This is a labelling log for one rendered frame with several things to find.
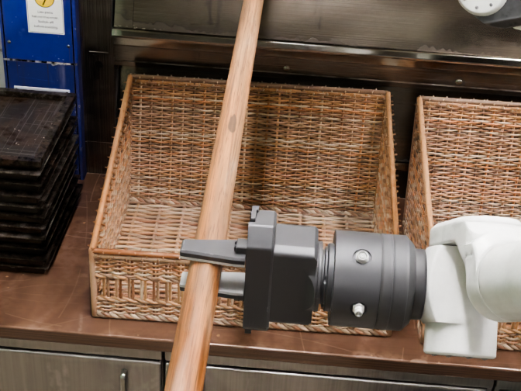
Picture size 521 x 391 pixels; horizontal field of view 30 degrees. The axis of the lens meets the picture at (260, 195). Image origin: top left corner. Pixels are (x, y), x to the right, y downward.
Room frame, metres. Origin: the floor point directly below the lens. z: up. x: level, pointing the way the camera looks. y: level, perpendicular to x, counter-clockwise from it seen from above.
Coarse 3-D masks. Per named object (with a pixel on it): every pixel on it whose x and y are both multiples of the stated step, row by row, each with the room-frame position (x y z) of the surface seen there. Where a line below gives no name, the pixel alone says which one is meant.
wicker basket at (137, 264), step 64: (128, 128) 1.77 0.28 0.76; (192, 128) 1.81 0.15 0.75; (256, 128) 1.81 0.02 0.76; (320, 128) 1.82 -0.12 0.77; (384, 128) 1.79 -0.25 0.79; (128, 192) 1.75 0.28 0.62; (192, 192) 1.77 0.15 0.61; (256, 192) 1.78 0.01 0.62; (320, 192) 1.78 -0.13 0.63; (384, 192) 1.66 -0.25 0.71; (128, 256) 1.38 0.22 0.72; (320, 320) 1.38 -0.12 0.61
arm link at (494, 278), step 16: (496, 256) 0.63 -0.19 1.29; (512, 256) 0.61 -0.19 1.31; (480, 272) 0.64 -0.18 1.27; (496, 272) 0.62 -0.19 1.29; (512, 272) 0.59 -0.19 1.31; (480, 288) 0.63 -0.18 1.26; (496, 288) 0.61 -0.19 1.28; (512, 288) 0.58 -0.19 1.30; (496, 304) 0.61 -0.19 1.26; (512, 304) 0.59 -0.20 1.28; (512, 320) 0.62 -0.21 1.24
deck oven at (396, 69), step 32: (96, 0) 1.89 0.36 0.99; (96, 32) 1.89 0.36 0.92; (96, 64) 1.89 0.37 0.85; (128, 64) 1.88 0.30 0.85; (160, 64) 1.88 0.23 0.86; (192, 64) 1.88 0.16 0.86; (224, 64) 1.88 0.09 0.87; (256, 64) 1.88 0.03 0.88; (288, 64) 1.88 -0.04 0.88; (320, 64) 1.87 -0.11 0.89; (352, 64) 1.87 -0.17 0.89; (384, 64) 1.86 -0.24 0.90; (416, 64) 1.86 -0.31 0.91; (448, 64) 1.86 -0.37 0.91; (96, 96) 1.89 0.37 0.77; (96, 128) 1.89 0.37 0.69; (96, 160) 1.89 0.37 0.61
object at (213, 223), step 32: (256, 0) 1.37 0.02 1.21; (256, 32) 1.27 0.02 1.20; (224, 96) 1.07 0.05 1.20; (224, 128) 0.97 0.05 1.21; (224, 160) 0.90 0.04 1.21; (224, 192) 0.84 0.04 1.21; (224, 224) 0.79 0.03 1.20; (192, 288) 0.68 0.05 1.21; (192, 320) 0.63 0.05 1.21; (192, 352) 0.59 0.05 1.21; (192, 384) 0.56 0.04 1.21
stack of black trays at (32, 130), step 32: (0, 96) 1.75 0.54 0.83; (32, 96) 1.75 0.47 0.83; (64, 96) 1.75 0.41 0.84; (0, 128) 1.62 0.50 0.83; (32, 128) 1.63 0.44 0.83; (64, 128) 1.70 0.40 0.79; (0, 160) 1.49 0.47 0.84; (32, 160) 1.49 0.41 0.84; (64, 160) 1.66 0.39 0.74; (0, 192) 1.49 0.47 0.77; (32, 192) 1.49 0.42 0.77; (64, 192) 1.65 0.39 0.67; (0, 224) 1.49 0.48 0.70; (32, 224) 1.49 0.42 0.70; (64, 224) 1.64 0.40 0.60; (0, 256) 1.48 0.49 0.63; (32, 256) 1.49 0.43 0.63
